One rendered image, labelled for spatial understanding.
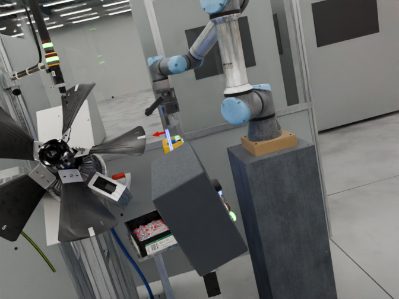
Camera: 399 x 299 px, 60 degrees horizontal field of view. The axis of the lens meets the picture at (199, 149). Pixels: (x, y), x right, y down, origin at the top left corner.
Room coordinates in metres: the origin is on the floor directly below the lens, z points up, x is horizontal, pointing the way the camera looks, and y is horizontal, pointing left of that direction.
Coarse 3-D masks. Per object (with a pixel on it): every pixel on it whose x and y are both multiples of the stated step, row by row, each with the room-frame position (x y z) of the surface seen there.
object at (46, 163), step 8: (48, 144) 1.35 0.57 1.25; (56, 144) 1.35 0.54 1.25; (64, 144) 1.34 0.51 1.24; (40, 152) 1.33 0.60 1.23; (48, 152) 1.33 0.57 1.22; (56, 152) 1.33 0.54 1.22; (64, 152) 1.33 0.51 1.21; (40, 160) 1.31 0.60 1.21; (48, 160) 1.31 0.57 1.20; (56, 160) 1.31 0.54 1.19; (64, 160) 1.30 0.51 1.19; (72, 160) 1.35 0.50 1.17; (80, 160) 1.41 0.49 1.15; (48, 168) 1.32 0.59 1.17; (56, 168) 1.31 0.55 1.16; (64, 168) 1.33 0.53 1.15; (72, 168) 1.38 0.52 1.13; (80, 168) 1.39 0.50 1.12; (56, 176) 1.37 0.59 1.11
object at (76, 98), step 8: (72, 88) 1.60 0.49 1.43; (80, 88) 1.55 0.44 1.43; (88, 88) 1.51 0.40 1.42; (72, 96) 1.56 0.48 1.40; (80, 96) 1.51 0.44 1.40; (64, 104) 1.58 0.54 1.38; (72, 104) 1.51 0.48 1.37; (80, 104) 1.47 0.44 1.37; (64, 112) 1.55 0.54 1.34; (72, 112) 1.47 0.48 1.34; (64, 120) 1.52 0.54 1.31; (72, 120) 1.43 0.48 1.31; (64, 128) 1.47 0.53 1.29
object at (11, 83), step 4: (8, 72) 1.82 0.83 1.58; (12, 72) 1.83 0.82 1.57; (0, 76) 1.85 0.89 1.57; (4, 76) 1.81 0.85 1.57; (8, 76) 1.82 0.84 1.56; (12, 76) 1.83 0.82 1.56; (4, 80) 1.82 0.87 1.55; (8, 80) 1.81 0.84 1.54; (12, 80) 1.83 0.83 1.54; (16, 80) 1.84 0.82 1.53; (20, 80) 1.85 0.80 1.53; (4, 84) 1.84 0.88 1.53; (8, 84) 1.81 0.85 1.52; (12, 84) 1.82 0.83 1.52; (16, 84) 1.83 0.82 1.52; (20, 84) 1.84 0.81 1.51; (4, 88) 1.86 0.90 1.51; (8, 88) 1.89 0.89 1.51
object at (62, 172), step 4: (60, 172) 1.30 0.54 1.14; (64, 172) 1.31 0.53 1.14; (68, 172) 1.33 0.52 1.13; (72, 172) 1.34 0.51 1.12; (76, 172) 1.35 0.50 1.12; (60, 176) 1.29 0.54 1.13; (68, 176) 1.31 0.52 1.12; (76, 176) 1.34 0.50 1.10; (80, 176) 1.35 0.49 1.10; (64, 180) 1.28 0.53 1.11; (68, 180) 1.30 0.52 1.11; (72, 180) 1.31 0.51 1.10; (76, 180) 1.32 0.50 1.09; (80, 180) 1.33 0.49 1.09
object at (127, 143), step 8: (136, 128) 1.48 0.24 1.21; (120, 136) 1.45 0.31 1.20; (128, 136) 1.42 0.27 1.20; (136, 136) 1.40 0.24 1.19; (104, 144) 1.40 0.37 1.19; (112, 144) 1.37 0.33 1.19; (120, 144) 1.36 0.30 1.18; (128, 144) 1.35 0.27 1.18; (136, 144) 1.34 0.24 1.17; (144, 144) 1.34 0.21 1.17; (88, 152) 1.34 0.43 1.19; (96, 152) 1.33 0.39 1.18; (104, 152) 1.32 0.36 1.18; (112, 152) 1.31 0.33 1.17; (120, 152) 1.30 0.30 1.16; (128, 152) 1.30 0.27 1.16; (136, 152) 1.30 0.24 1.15
